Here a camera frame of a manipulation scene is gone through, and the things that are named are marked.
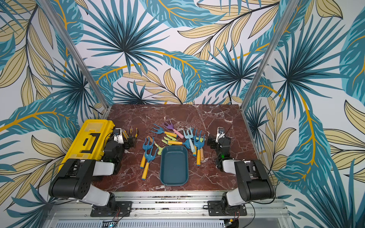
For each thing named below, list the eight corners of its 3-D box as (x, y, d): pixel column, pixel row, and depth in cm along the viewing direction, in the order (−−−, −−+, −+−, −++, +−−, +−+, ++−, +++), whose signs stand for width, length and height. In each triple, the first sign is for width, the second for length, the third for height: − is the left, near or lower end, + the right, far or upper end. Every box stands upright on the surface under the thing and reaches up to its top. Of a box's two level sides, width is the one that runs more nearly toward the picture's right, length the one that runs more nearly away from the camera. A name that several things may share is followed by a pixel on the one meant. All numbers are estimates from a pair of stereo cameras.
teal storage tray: (158, 187, 82) (157, 184, 78) (162, 147, 99) (161, 142, 94) (188, 187, 83) (188, 184, 78) (187, 147, 99) (188, 142, 94)
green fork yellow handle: (162, 141, 101) (162, 139, 98) (167, 136, 104) (166, 133, 101) (177, 150, 97) (177, 147, 94) (181, 144, 100) (181, 141, 97)
